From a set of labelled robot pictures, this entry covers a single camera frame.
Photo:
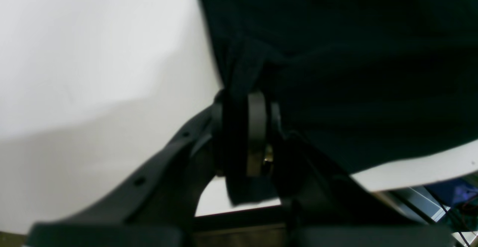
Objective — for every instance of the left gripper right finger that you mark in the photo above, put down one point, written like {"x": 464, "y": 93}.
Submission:
{"x": 325, "y": 207}

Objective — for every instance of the black graphic t-shirt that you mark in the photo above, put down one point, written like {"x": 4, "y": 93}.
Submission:
{"x": 365, "y": 82}

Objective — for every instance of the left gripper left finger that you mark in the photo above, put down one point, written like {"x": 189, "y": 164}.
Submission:
{"x": 156, "y": 205}

